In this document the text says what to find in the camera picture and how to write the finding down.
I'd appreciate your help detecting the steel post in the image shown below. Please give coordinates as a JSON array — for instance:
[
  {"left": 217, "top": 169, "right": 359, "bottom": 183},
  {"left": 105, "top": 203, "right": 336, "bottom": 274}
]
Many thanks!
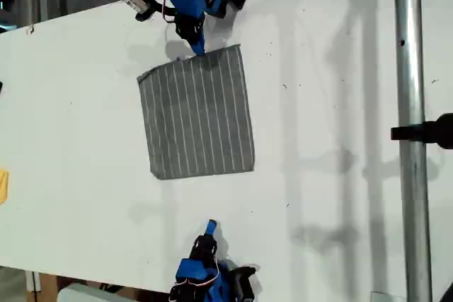
[{"left": 392, "top": 0, "right": 435, "bottom": 302}]

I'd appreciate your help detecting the wooden table leg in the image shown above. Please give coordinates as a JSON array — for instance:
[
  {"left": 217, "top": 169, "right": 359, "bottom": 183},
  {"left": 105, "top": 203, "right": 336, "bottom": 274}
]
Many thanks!
[{"left": 24, "top": 270, "right": 59, "bottom": 302}]

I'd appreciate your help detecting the yellow object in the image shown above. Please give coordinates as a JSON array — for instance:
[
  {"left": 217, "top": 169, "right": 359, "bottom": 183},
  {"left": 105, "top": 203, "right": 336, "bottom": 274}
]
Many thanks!
[{"left": 0, "top": 168, "right": 10, "bottom": 206}]

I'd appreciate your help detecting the black clamp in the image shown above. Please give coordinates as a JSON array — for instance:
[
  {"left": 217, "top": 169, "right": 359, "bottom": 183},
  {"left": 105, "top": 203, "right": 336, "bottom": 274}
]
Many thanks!
[{"left": 390, "top": 112, "right": 453, "bottom": 151}]

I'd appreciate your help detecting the white box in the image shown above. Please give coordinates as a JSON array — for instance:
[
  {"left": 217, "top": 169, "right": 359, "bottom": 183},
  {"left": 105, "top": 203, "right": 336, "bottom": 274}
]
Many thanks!
[{"left": 56, "top": 282, "right": 137, "bottom": 302}]

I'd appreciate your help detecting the grey white-striped towel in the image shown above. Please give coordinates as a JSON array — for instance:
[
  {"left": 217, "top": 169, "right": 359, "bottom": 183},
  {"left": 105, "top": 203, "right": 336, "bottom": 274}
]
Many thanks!
[{"left": 136, "top": 43, "right": 256, "bottom": 181}]

